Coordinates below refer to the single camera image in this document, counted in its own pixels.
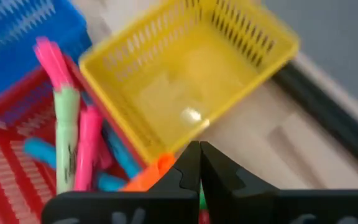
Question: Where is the orange highlighter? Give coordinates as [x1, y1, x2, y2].
[121, 153, 177, 192]

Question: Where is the blue plastic basket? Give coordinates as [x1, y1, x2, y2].
[0, 0, 93, 105]

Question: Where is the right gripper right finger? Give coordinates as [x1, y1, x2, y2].
[200, 141, 358, 224]

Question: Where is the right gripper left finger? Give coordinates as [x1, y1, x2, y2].
[40, 139, 202, 224]

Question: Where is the yellow plastic basket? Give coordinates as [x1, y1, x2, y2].
[78, 0, 300, 166]

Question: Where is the light green highlighter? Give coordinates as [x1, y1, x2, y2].
[53, 86, 81, 194]

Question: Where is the red plastic basket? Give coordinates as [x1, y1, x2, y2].
[0, 54, 149, 224]

